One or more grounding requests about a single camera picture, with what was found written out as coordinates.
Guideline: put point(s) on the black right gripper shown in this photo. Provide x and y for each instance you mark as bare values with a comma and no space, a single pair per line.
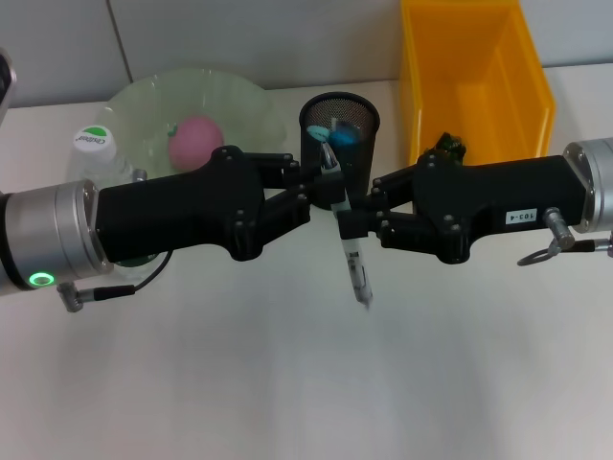
503,201

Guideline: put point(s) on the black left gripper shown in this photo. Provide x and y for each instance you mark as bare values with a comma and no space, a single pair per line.
182,211

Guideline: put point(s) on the grey white ballpoint pen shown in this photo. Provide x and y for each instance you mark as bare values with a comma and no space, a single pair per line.
356,268

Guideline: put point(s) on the blue scissors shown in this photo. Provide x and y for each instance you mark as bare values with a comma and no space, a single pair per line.
342,139

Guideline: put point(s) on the clear plastic ruler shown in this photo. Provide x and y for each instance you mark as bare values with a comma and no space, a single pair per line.
334,123

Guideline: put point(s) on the green plastic wrapper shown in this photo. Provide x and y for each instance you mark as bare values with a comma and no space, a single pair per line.
450,144

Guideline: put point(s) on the pink toy peach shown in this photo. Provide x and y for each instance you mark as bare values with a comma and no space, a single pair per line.
191,144

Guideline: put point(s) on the clear green-label water bottle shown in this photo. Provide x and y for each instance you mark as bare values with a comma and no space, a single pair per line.
93,141

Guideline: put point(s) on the black mesh pen holder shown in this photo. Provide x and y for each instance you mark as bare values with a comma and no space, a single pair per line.
364,144

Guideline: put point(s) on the green glass fruit plate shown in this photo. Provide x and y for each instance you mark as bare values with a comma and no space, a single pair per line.
239,105

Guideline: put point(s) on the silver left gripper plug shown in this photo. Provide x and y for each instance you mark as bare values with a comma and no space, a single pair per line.
140,174

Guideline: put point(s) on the yellow plastic bin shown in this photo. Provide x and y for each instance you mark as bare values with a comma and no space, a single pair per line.
479,72

